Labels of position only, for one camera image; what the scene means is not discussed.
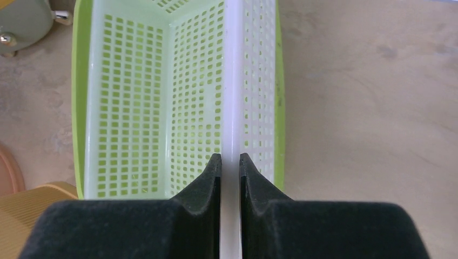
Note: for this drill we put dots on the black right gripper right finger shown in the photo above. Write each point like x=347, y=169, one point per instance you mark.
x=275, y=226

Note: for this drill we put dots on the white orange cylindrical bin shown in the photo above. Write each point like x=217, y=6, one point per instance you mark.
x=24, y=22

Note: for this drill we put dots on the peach round plastic bucket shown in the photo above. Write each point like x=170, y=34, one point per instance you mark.
x=12, y=180

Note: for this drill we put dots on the green plastic outer tray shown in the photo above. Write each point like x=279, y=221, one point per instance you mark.
x=78, y=89

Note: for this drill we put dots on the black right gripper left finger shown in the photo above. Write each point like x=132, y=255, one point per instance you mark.
x=184, y=226

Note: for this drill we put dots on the white perforated strainer tray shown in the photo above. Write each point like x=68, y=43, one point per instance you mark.
x=161, y=89

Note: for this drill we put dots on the yellow perforated plastic basket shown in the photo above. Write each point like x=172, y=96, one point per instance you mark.
x=20, y=211

